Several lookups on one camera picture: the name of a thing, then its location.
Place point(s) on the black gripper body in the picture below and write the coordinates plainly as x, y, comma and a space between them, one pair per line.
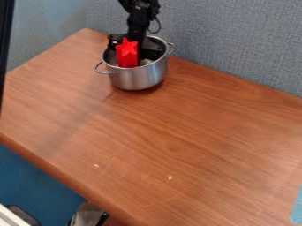
148, 50

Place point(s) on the red star-shaped bar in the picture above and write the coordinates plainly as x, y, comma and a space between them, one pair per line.
127, 54

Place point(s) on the stainless steel pot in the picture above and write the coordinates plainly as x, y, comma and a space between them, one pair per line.
142, 77

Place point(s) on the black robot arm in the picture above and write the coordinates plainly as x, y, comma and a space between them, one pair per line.
142, 13

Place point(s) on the white object bottom left corner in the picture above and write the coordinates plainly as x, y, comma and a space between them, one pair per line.
9, 219

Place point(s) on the grey chair part below table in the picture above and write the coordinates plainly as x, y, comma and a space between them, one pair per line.
88, 215

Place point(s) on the dark vertical post left edge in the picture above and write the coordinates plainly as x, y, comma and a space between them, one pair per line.
7, 12

